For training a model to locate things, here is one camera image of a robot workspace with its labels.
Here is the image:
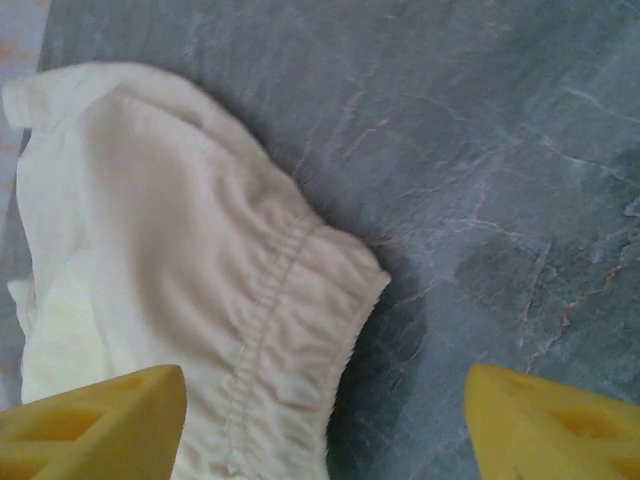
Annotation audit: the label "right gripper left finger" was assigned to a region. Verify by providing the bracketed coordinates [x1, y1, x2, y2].
[0, 363, 190, 480]

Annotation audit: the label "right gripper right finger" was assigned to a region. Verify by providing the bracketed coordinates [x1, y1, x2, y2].
[463, 362, 640, 480]

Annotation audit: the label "cream white shorts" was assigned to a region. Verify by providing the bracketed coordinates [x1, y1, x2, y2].
[1, 61, 392, 480]

